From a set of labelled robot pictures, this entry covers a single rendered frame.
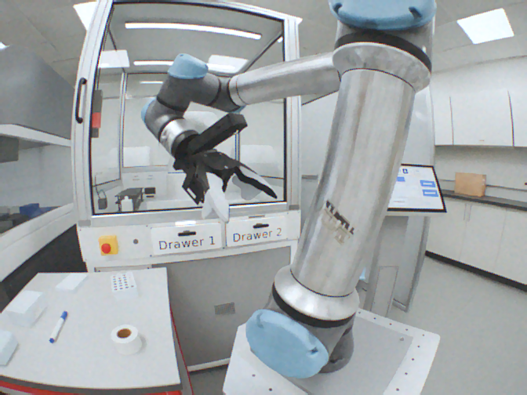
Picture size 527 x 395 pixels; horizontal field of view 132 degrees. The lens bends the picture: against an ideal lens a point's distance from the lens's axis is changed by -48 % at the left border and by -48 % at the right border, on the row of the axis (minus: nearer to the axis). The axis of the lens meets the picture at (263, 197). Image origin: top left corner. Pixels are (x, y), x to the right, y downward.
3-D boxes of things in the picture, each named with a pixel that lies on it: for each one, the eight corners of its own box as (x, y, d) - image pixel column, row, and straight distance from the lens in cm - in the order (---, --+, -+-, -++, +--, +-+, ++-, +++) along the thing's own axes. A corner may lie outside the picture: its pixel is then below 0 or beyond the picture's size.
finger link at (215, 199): (216, 241, 35) (209, 200, 41) (232, 216, 31) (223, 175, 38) (197, 238, 34) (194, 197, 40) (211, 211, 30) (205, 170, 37)
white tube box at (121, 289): (139, 297, 79) (136, 287, 77) (114, 302, 79) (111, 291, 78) (133, 280, 90) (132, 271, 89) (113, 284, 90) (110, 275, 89)
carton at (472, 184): (485, 196, 357) (487, 175, 356) (480, 197, 326) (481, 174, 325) (460, 192, 368) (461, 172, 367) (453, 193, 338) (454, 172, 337)
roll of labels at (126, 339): (139, 334, 64) (136, 322, 62) (144, 351, 59) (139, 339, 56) (114, 338, 65) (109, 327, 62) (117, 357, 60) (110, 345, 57)
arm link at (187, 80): (211, 63, 57) (190, 102, 59) (172, 48, 52) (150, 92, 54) (228, 75, 51) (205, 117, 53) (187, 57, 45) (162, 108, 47)
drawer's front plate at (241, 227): (286, 238, 109) (286, 215, 106) (227, 247, 98) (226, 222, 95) (284, 237, 110) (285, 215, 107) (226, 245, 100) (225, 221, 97)
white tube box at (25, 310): (30, 327, 81) (23, 313, 78) (12, 324, 86) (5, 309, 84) (48, 306, 88) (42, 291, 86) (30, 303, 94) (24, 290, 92)
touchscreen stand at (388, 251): (406, 368, 164) (456, 205, 117) (337, 371, 151) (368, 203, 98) (390, 322, 197) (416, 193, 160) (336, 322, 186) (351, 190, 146)
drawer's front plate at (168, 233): (221, 248, 98) (220, 222, 94) (154, 255, 96) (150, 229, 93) (220, 246, 99) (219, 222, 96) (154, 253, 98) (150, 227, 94)
